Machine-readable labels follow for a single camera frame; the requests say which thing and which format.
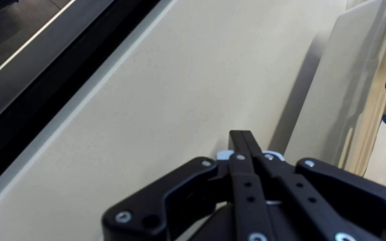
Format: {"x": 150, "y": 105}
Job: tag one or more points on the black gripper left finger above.
{"x": 224, "y": 193}

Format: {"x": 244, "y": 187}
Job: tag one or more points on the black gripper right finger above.
{"x": 326, "y": 203}

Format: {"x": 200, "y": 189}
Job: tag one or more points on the beige disposable lunch pack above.
{"x": 343, "y": 117}

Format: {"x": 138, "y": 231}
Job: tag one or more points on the under-counter wine fridge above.
{"x": 49, "y": 49}

